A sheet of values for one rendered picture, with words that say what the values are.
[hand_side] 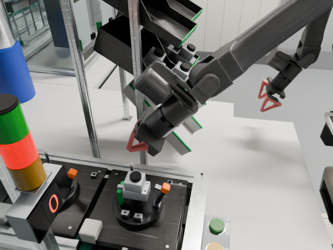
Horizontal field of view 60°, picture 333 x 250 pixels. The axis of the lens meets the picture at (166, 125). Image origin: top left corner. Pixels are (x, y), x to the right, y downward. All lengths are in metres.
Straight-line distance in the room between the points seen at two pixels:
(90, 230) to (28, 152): 0.36
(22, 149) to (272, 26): 0.46
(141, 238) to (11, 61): 1.01
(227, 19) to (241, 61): 3.17
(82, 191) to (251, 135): 0.73
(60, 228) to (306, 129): 2.45
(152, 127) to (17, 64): 1.00
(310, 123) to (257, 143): 1.82
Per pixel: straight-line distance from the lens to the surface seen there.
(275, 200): 1.04
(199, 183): 0.90
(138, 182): 0.73
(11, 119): 0.44
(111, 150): 1.16
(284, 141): 1.28
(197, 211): 0.83
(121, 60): 0.82
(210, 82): 0.53
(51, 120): 1.39
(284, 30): 0.58
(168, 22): 0.82
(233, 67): 0.55
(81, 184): 0.91
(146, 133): 0.59
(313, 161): 2.59
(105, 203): 0.85
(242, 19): 3.73
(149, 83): 0.53
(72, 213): 0.85
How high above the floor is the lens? 1.63
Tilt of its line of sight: 38 degrees down
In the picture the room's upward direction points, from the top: straight up
